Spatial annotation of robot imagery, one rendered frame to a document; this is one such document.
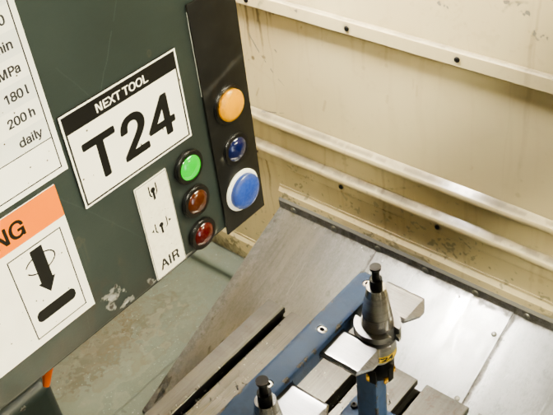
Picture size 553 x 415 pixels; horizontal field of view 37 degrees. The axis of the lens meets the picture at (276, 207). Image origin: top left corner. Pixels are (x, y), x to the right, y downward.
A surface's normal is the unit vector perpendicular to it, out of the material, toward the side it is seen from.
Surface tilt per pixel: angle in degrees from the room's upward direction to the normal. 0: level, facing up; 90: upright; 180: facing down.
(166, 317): 0
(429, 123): 90
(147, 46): 90
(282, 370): 0
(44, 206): 90
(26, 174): 90
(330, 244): 25
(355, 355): 0
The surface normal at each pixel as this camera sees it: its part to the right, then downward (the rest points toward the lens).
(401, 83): -0.64, 0.54
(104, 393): -0.10, -0.77
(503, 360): -0.36, -0.48
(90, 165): 0.76, 0.35
